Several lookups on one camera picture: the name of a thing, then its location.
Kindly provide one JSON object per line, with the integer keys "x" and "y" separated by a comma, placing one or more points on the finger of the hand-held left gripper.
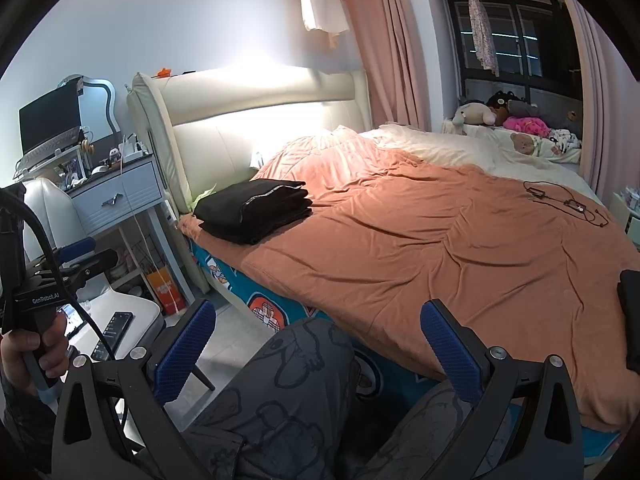
{"x": 75, "y": 247}
{"x": 92, "y": 264}

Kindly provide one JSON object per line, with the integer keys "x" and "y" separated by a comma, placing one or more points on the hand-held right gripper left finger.
{"x": 185, "y": 355}

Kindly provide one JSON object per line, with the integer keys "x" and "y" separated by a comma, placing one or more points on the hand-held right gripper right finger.
{"x": 450, "y": 355}

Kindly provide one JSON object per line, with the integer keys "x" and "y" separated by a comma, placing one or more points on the person's left forearm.
{"x": 20, "y": 425}

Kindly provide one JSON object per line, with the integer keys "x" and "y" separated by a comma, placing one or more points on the person's left hand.
{"x": 15, "y": 355}

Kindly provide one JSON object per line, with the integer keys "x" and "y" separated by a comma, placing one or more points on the white chair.
{"x": 47, "y": 210}

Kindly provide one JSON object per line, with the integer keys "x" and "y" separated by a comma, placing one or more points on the lit tablet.
{"x": 74, "y": 322}

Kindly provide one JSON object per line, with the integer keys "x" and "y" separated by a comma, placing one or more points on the orange paper bag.
{"x": 165, "y": 290}

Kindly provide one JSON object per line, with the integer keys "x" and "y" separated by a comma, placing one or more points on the blue-grey dresser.
{"x": 120, "y": 195}

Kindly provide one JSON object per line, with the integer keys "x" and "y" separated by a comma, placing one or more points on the black phone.
{"x": 112, "y": 334}

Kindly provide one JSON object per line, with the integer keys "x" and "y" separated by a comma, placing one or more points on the person's right leg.
{"x": 425, "y": 440}

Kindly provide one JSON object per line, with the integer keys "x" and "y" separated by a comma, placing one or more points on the person's leg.
{"x": 425, "y": 440}
{"x": 280, "y": 385}

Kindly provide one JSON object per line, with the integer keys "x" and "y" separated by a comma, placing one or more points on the blue printed bedsheet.
{"x": 250, "y": 290}

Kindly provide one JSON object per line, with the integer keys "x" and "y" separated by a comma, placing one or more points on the person's left leg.
{"x": 280, "y": 385}

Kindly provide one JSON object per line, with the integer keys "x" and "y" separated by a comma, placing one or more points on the white charger box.
{"x": 131, "y": 150}

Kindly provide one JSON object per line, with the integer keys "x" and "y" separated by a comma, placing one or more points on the orange blanket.
{"x": 425, "y": 240}

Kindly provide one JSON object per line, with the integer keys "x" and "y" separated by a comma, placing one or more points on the black monitor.
{"x": 50, "y": 120}

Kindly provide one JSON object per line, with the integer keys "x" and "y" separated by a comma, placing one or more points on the stack of black folded clothes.
{"x": 260, "y": 230}

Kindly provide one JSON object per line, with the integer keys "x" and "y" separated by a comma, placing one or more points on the black folded cloth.
{"x": 631, "y": 320}

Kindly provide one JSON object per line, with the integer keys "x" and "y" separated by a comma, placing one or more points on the small orange toy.
{"x": 163, "y": 72}

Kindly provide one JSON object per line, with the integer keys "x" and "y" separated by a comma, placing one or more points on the cream duvet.
{"x": 435, "y": 145}

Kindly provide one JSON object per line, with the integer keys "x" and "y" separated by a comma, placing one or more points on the white nightstand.
{"x": 631, "y": 225}

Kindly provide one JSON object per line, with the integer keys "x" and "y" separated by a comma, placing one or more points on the cream bear print quilt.
{"x": 522, "y": 144}

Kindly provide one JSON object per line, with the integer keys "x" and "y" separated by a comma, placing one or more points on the cream padded bed headboard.
{"x": 250, "y": 105}

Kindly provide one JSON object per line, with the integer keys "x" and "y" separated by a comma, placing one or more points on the white plush toy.
{"x": 472, "y": 116}

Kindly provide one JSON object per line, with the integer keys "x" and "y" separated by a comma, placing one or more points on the pink plush toy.
{"x": 525, "y": 125}

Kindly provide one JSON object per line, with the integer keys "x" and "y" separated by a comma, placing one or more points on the black spotted white cloth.
{"x": 565, "y": 141}

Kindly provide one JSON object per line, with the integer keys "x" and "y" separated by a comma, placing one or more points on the grey pillow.
{"x": 525, "y": 108}

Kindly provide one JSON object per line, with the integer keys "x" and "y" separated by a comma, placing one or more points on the black plush toy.
{"x": 502, "y": 99}

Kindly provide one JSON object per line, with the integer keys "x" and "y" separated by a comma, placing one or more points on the dark grey window bench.
{"x": 545, "y": 95}

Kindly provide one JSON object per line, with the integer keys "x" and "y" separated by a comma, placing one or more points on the pink curtain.
{"x": 385, "y": 45}
{"x": 605, "y": 110}

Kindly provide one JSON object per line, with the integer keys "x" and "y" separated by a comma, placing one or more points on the hanging floral garment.
{"x": 482, "y": 35}

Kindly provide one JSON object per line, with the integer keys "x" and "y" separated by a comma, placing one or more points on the dark window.
{"x": 540, "y": 45}

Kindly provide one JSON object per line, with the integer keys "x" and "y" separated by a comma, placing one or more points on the wavy frame mirror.
{"x": 97, "y": 105}

